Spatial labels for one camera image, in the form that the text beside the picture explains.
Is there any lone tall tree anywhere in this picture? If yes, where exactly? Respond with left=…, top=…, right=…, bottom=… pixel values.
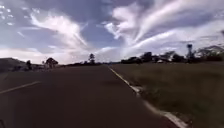
left=88, top=53, right=96, bottom=65

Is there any dark asphalt road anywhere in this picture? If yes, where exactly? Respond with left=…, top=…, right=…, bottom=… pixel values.
left=0, top=64, right=179, bottom=128

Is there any pale kerb strip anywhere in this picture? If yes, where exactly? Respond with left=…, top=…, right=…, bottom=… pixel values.
left=107, top=65, right=190, bottom=128

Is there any row of dark trees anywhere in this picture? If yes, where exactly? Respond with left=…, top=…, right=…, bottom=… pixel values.
left=120, top=44, right=224, bottom=65

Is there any round dark tree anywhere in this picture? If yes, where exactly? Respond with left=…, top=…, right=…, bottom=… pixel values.
left=45, top=57, right=59, bottom=69

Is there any dry grass field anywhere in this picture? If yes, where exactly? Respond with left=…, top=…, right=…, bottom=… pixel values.
left=109, top=60, right=224, bottom=128

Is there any tall pole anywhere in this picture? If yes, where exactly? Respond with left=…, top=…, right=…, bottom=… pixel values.
left=186, top=43, right=194, bottom=63

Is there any distant hill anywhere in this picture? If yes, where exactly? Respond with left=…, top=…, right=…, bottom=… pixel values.
left=0, top=57, right=28, bottom=73

